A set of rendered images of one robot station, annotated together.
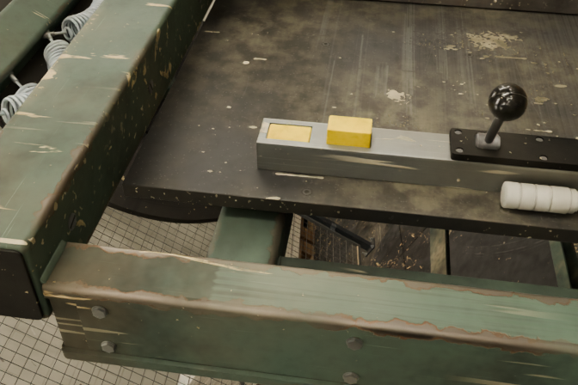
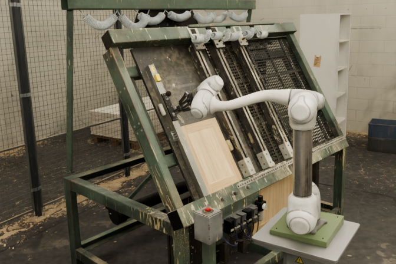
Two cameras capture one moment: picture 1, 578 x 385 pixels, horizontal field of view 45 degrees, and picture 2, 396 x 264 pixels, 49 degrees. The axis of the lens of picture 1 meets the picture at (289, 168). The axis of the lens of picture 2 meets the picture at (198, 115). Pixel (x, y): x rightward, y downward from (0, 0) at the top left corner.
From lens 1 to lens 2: 221 cm
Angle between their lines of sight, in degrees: 6
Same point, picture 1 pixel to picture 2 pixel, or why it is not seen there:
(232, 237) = (132, 69)
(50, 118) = (133, 33)
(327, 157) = (151, 76)
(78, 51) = (147, 30)
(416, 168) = (157, 90)
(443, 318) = (132, 96)
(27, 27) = (163, 5)
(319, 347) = (121, 85)
